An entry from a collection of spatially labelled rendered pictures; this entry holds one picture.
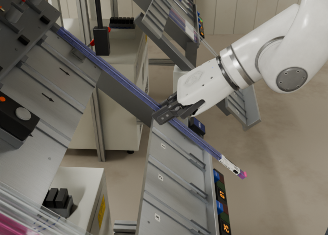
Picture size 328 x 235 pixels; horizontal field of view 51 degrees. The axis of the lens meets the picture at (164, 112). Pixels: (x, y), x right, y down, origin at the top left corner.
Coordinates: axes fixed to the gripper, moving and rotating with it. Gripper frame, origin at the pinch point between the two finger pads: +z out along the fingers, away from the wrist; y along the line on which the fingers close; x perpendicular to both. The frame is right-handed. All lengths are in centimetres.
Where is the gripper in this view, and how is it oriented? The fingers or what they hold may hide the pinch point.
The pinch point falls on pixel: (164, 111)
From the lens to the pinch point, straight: 69.8
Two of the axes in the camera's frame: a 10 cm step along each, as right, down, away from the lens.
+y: -0.5, 5.5, -8.3
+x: 6.1, 6.8, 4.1
